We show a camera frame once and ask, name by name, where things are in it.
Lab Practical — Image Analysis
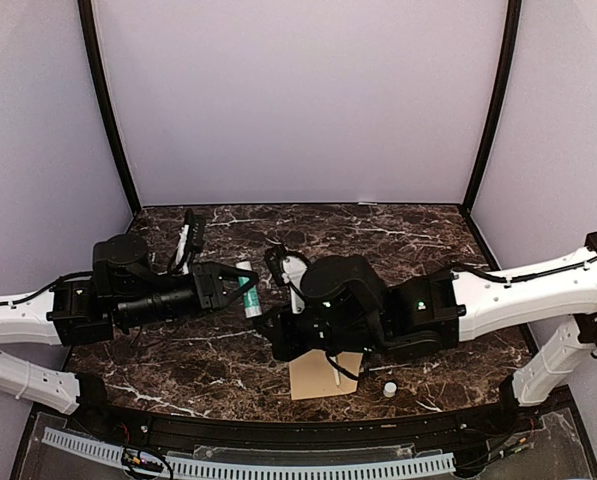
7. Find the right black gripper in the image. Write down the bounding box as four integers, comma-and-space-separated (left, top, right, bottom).
251, 298, 385, 360

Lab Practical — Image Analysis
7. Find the small white-capped glue bottle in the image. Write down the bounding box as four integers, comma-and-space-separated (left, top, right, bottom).
236, 261, 262, 318

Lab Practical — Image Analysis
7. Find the brown kraft envelope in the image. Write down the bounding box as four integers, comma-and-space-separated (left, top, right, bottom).
289, 350, 358, 401

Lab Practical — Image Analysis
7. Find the white glue bottle cap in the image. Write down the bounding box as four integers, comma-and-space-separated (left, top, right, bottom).
383, 382, 397, 398

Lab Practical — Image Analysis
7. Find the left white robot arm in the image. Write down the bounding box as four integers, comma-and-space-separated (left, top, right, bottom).
0, 234, 258, 436

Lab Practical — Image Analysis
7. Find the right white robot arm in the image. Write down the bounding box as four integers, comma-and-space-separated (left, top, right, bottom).
253, 232, 597, 434

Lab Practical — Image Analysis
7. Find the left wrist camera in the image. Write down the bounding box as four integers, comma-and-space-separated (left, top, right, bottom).
167, 209, 206, 275

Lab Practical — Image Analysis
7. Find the white slotted cable duct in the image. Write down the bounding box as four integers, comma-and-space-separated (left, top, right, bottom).
42, 427, 455, 479

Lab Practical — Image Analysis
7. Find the black front frame rail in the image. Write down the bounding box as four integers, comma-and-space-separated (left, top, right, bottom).
67, 403, 543, 451

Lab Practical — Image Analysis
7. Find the left black corner post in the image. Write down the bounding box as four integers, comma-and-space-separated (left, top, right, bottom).
77, 0, 142, 217

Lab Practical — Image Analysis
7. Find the black corner post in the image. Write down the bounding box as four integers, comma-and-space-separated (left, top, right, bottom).
461, 0, 522, 216
77, 0, 142, 217

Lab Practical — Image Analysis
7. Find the right black corner post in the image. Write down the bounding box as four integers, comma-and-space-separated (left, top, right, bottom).
461, 0, 522, 216

